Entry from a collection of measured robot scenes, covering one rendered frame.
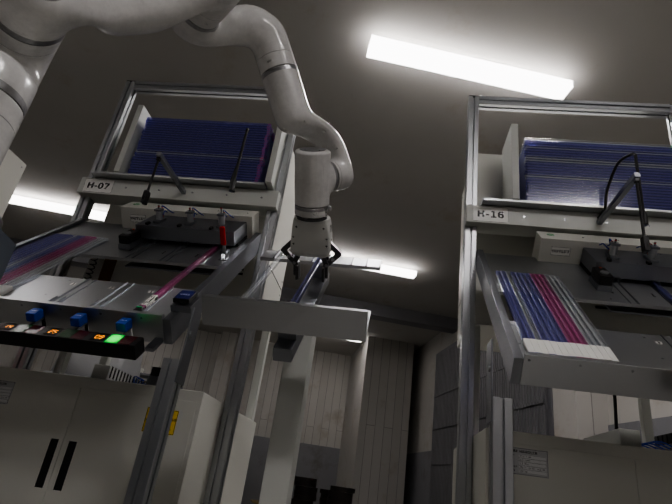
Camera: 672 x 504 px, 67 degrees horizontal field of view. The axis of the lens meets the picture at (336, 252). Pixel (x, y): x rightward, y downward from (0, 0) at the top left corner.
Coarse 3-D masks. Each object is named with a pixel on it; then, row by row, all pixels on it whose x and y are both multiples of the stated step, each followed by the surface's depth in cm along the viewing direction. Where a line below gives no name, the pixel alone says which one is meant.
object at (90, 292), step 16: (16, 288) 131; (32, 288) 131; (48, 288) 132; (64, 288) 132; (80, 288) 132; (96, 288) 133; (112, 288) 133; (128, 288) 133; (144, 288) 134; (160, 288) 134; (176, 288) 135; (80, 304) 123; (96, 304) 123; (112, 304) 124; (128, 304) 124; (160, 304) 125
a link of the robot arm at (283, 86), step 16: (288, 64) 118; (272, 80) 118; (288, 80) 117; (272, 96) 118; (288, 96) 117; (304, 96) 120; (272, 112) 121; (288, 112) 117; (304, 112) 118; (288, 128) 119; (304, 128) 120; (320, 128) 121; (320, 144) 125; (336, 144) 123; (336, 160) 123; (352, 176) 124
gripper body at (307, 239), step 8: (296, 216) 124; (328, 216) 125; (296, 224) 123; (304, 224) 123; (312, 224) 122; (320, 224) 122; (328, 224) 123; (296, 232) 124; (304, 232) 123; (312, 232) 123; (320, 232) 123; (328, 232) 123; (296, 240) 125; (304, 240) 124; (312, 240) 124; (320, 240) 124; (328, 240) 124; (296, 248) 126; (304, 248) 125; (312, 248) 125; (320, 248) 124; (328, 248) 124; (312, 256) 126; (320, 256) 126; (328, 256) 126
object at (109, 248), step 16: (80, 224) 187; (96, 224) 187; (112, 224) 188; (112, 240) 171; (144, 240) 172; (80, 256) 157; (96, 256) 157; (112, 256) 156; (128, 256) 156; (144, 256) 157; (160, 256) 158; (176, 256) 158; (192, 256) 159; (192, 272) 158; (208, 272) 158
